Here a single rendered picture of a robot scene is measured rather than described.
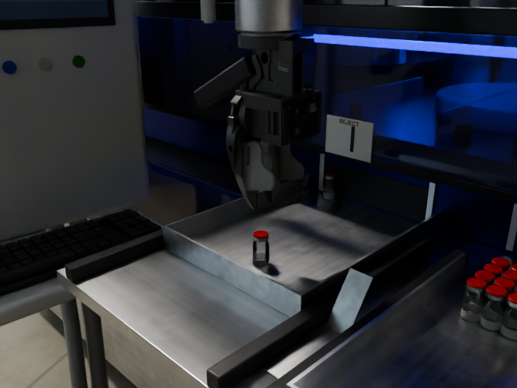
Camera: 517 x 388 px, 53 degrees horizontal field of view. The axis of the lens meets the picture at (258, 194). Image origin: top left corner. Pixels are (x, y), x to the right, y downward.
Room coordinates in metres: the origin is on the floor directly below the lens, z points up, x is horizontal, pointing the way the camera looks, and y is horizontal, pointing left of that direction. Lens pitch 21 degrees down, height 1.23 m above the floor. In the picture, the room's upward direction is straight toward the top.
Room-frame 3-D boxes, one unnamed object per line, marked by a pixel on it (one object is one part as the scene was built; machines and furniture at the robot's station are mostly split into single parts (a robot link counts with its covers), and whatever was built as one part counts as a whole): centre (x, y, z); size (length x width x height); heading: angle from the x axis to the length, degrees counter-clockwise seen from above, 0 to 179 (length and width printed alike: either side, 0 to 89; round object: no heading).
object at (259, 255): (0.62, 0.00, 0.90); 0.02 x 0.02 x 0.04
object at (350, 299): (0.45, -0.06, 0.91); 0.14 x 0.03 x 0.06; 134
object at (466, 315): (0.50, -0.24, 0.90); 0.02 x 0.02 x 0.05
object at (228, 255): (0.70, -0.07, 0.90); 0.34 x 0.26 x 0.04; 135
